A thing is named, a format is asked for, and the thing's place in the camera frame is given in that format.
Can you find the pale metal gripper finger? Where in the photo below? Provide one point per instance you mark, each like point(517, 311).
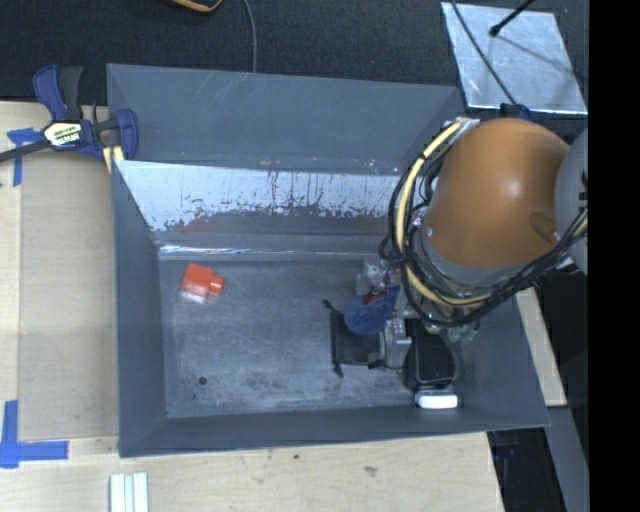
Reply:
point(398, 345)
point(372, 274)

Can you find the blue round soft toy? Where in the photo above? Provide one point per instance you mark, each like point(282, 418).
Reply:
point(364, 316)

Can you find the black flat square piece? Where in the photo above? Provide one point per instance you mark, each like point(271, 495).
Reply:
point(352, 347)

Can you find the white rounded block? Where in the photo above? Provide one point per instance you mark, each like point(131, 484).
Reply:
point(436, 400)

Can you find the grey metal bin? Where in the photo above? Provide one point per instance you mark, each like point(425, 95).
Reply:
point(260, 340)

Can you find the red-capped small clear bottle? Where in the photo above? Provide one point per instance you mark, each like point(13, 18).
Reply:
point(199, 280)

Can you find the pale wood flat board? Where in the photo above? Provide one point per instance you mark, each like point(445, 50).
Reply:
point(67, 300)

